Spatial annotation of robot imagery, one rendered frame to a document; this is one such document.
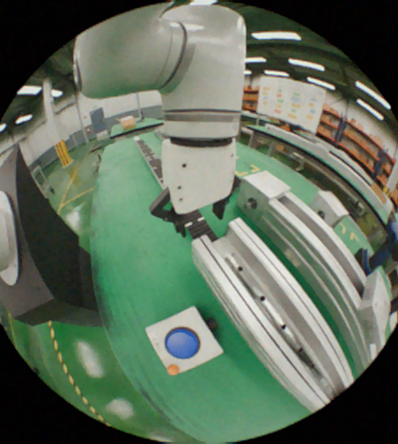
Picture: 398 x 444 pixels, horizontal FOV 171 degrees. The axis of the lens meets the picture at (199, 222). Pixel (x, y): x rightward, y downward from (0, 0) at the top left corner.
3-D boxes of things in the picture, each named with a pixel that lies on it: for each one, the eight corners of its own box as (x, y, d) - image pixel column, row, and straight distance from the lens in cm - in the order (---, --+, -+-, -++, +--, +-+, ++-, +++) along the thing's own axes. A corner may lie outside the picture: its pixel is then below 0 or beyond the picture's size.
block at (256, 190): (229, 207, 37) (235, 179, 32) (256, 195, 45) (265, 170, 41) (250, 229, 34) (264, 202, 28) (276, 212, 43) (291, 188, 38)
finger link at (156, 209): (192, 169, 18) (197, 197, 22) (139, 194, 17) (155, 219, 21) (195, 173, 17) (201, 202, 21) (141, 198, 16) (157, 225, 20)
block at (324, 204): (298, 213, 48) (313, 191, 44) (316, 210, 57) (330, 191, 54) (315, 238, 45) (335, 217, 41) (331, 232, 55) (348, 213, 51)
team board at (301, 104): (245, 148, 369) (254, 73, 366) (256, 146, 407) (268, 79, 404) (295, 176, 302) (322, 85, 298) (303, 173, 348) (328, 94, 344)
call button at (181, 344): (163, 335, 21) (159, 337, 19) (188, 323, 20) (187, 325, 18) (177, 358, 21) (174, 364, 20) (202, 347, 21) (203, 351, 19)
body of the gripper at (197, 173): (217, 122, 22) (212, 181, 26) (150, 129, 18) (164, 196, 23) (255, 132, 17) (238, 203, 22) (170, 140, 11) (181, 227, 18)
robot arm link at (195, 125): (213, 107, 22) (212, 127, 23) (153, 112, 19) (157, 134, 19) (259, 115, 16) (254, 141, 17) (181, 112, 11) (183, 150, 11)
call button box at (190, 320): (156, 325, 27) (143, 328, 21) (202, 301, 25) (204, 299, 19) (177, 363, 28) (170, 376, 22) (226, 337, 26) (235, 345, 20)
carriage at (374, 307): (348, 314, 38) (372, 305, 34) (359, 280, 45) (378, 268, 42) (361, 347, 49) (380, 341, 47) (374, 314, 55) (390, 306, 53)
